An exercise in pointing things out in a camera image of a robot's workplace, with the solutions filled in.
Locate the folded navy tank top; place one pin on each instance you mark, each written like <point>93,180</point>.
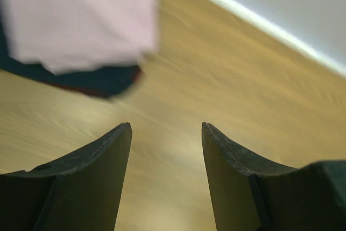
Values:
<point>104,83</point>

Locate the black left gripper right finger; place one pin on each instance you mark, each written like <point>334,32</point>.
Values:
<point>250,192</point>

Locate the pink tank top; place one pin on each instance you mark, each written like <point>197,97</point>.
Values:
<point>80,35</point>

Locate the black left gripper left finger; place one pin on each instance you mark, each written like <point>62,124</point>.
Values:
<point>79,191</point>

